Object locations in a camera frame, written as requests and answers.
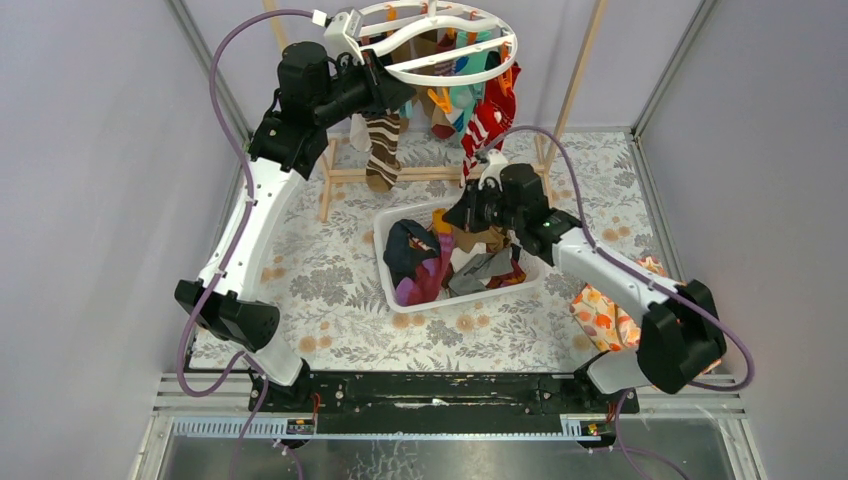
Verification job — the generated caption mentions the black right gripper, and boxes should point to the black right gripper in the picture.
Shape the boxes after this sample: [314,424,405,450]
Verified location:
[444,178,523,234]

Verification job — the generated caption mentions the white round clip hanger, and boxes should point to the white round clip hanger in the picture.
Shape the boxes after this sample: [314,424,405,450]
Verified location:
[358,6,518,88]

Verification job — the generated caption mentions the brown white striped sock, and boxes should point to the brown white striped sock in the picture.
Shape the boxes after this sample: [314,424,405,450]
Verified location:
[365,114,402,193]

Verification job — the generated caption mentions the orange clothes peg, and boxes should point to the orange clothes peg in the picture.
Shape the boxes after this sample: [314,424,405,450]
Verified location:
[427,87,453,115]

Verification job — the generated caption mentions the maroon sock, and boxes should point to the maroon sock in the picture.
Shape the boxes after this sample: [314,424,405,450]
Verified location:
[395,208,455,307]

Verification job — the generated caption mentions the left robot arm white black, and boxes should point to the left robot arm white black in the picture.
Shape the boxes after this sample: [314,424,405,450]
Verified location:
[175,41,414,411]

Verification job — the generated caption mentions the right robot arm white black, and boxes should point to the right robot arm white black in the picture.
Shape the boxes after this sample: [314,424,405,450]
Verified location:
[443,164,727,412]

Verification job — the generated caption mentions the wooden hanger rack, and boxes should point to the wooden hanger rack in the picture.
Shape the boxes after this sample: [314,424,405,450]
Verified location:
[263,0,609,225]

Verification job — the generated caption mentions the tan ribbed sock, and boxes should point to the tan ribbed sock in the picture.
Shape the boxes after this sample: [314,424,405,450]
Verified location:
[452,227,509,253]

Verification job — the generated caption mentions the white plastic laundry basket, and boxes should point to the white plastic laundry basket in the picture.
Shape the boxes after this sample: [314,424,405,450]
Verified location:
[374,198,548,313]

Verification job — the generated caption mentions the grey sock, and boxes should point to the grey sock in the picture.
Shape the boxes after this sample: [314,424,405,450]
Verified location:
[448,248,514,296]

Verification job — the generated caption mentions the red white striped sock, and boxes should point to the red white striped sock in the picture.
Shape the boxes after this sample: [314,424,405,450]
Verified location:
[460,63,521,188]

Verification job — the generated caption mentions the teal patterned sock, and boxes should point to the teal patterned sock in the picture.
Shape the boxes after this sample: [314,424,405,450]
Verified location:
[431,29,489,140]

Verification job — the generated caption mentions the navy blue sock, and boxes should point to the navy blue sock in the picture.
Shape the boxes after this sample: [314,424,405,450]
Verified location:
[382,219,441,287]

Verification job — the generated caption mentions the floral orange bag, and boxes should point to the floral orange bag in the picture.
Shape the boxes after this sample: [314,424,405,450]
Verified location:
[569,256,690,356]

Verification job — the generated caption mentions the floral table mat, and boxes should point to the floral table mat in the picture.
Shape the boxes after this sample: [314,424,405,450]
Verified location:
[259,131,660,372]

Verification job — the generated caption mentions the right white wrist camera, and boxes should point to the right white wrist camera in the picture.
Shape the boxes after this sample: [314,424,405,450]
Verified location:
[477,149,509,192]

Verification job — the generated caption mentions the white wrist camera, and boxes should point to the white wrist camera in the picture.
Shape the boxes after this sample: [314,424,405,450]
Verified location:
[477,149,509,192]
[312,9,363,64]

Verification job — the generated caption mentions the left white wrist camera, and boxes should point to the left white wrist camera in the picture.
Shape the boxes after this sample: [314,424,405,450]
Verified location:
[312,9,363,64]

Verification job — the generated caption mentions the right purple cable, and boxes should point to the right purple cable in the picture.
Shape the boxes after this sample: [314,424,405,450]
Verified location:
[483,125,757,393]

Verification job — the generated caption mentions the purple cable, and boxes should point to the purple cable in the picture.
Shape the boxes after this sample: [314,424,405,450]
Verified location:
[174,9,319,399]
[483,125,757,393]

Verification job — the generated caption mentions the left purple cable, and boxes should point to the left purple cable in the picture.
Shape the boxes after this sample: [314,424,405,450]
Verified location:
[174,9,319,399]

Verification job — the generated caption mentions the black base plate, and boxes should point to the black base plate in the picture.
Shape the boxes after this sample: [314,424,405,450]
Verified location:
[248,371,640,435]

